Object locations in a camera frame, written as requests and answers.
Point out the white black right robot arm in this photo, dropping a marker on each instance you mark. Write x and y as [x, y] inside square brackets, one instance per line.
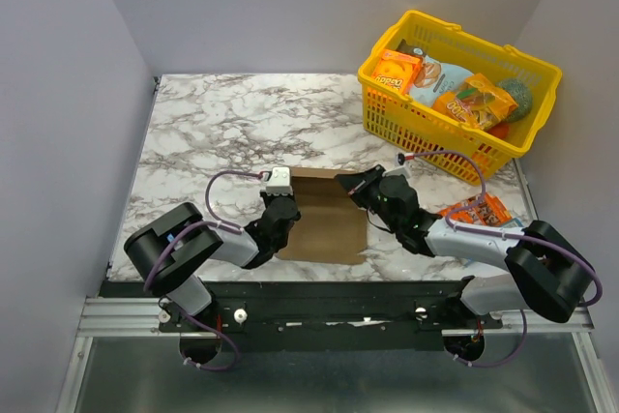
[540, 270]

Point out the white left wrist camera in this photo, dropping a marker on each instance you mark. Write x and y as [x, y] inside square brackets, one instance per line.
[277, 181]

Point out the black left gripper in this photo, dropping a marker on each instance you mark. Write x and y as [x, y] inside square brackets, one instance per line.
[266, 198]

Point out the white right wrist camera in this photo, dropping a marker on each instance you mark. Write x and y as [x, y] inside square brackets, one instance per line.
[401, 170]

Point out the blue white small box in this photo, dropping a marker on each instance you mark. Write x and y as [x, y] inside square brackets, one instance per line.
[512, 223]

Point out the light blue snack bag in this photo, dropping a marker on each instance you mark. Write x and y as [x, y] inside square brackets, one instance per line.
[435, 78]

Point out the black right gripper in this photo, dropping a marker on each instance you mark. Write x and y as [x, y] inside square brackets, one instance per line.
[369, 186]

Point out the orange round item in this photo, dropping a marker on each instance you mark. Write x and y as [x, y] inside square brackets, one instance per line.
[501, 130]

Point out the orange small box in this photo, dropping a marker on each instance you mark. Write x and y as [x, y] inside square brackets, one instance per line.
[489, 212]

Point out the orange candy bag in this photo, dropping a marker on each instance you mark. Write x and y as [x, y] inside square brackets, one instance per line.
[476, 104]

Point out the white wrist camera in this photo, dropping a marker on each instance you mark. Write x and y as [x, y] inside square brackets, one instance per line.
[401, 170]
[277, 181]

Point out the yellow plastic basket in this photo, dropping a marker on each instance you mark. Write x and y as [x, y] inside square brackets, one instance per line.
[467, 154]

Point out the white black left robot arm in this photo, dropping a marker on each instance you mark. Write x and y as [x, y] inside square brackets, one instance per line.
[168, 251]

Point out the brown cardboard box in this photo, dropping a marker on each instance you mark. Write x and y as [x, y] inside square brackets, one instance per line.
[332, 229]

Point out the green steel scouring pad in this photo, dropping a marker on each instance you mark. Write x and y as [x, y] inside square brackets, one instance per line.
[521, 95]

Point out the orange snack box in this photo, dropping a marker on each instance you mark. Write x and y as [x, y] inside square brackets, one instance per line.
[397, 70]

